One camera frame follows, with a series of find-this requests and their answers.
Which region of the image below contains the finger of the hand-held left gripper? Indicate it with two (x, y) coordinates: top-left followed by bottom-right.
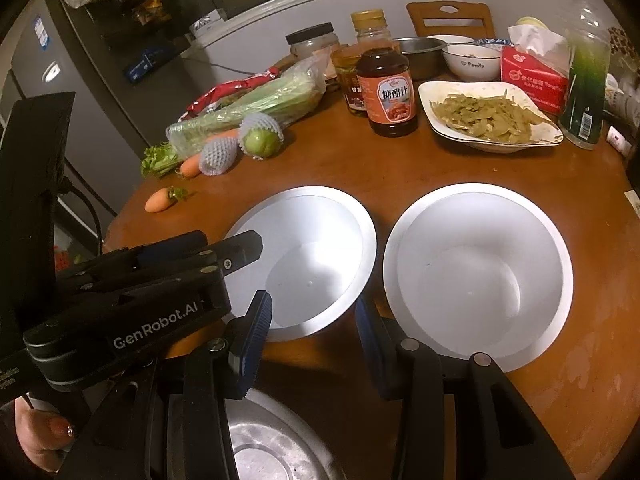
(102, 230), (209, 267)
(56, 230), (264, 307)

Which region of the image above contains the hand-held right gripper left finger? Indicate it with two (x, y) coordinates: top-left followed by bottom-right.
(72, 289), (274, 480)

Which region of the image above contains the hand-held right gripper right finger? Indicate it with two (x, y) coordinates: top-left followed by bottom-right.
(355, 297), (576, 480)

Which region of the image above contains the person's left hand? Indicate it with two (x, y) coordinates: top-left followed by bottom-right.
(14, 397), (77, 473)

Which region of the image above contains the small carrot with greens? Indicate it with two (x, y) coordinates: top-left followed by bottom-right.
(144, 185), (189, 214)

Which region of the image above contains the green fruit in foam net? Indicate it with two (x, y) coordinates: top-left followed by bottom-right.
(236, 113), (287, 162)
(198, 135), (242, 178)

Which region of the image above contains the large steel bowl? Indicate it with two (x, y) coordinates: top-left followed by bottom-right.
(222, 386), (348, 480)

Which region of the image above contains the celery in plastic bag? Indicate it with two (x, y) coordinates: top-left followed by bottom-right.
(139, 54), (327, 179)

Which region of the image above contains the grey refrigerator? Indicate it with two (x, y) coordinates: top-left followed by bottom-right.
(9, 0), (223, 163)

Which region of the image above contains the red snack bag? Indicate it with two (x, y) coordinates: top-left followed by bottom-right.
(184, 66), (282, 117)

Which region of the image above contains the blue box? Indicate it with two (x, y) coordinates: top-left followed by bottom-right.
(124, 49), (164, 84)

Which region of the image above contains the chili sauce jar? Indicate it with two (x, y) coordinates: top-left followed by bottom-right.
(329, 44), (372, 117)

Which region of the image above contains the dark sauce bottle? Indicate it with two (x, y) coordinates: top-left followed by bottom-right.
(355, 46), (419, 139)

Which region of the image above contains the glass jar with black lid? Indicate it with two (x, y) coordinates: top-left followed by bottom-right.
(284, 21), (342, 64)

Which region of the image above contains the rack with snack bags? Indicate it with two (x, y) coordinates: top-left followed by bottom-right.
(99, 0), (169, 44)

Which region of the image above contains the white dish of vegetables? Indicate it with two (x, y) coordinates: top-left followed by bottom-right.
(416, 79), (565, 156)

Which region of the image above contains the bottle with yellow cap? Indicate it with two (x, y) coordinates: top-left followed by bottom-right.
(349, 8), (394, 49)

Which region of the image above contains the small steel bowl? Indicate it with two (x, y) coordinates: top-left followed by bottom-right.
(390, 35), (448, 79)

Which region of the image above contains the white printed bowl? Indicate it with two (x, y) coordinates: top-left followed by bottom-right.
(441, 43), (502, 83)

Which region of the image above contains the wooden chair back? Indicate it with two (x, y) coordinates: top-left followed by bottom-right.
(405, 0), (497, 42)

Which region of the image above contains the red tissue pack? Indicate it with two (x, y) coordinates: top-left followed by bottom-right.
(499, 24), (572, 117)

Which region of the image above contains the small white box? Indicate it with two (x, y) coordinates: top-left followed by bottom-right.
(606, 126), (634, 154)

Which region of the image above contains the blue patterned bowl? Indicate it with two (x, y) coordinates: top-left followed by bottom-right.
(471, 36), (514, 54)

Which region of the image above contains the green glass bottle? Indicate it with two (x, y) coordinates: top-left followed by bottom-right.
(558, 26), (613, 152)

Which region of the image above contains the black cable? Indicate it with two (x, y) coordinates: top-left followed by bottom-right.
(59, 179), (104, 257)

